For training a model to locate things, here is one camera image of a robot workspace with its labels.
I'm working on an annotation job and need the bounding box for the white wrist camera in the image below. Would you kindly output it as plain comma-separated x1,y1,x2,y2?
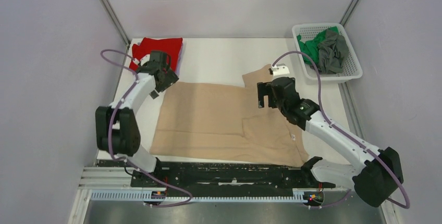
139,54,150,66
269,64,290,77

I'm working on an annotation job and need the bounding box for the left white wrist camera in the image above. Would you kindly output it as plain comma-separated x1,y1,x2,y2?
139,54,150,66

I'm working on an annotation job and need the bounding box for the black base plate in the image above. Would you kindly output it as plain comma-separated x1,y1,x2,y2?
153,161,335,197

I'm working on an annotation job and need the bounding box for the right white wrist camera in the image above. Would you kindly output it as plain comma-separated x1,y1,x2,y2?
269,64,290,77

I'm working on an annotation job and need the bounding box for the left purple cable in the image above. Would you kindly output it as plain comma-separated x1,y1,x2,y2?
100,49,193,208

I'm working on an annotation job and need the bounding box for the purple cable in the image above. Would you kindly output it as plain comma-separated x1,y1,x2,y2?
100,49,193,208
271,51,411,210

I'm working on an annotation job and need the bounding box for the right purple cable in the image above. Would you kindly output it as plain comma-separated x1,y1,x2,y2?
271,51,411,210

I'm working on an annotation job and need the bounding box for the grey t-shirt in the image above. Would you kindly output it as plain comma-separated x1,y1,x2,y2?
316,30,349,74

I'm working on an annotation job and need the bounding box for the red folded t-shirt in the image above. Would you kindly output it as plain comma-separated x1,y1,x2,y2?
129,38,183,71

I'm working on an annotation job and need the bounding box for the white plastic basket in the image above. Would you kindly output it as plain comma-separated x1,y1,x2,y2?
292,23,363,84

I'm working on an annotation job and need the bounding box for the beige t-shirt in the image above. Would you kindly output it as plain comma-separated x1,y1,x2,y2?
150,65,309,167

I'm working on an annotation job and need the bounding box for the white slotted cable duct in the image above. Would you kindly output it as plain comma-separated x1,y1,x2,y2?
90,190,306,203

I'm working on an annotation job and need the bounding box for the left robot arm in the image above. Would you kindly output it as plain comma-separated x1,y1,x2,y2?
95,51,179,186

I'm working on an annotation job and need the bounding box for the green t-shirt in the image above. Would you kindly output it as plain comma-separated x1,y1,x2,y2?
297,27,339,66

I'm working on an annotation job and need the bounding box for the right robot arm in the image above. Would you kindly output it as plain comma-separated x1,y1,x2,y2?
257,77,410,208

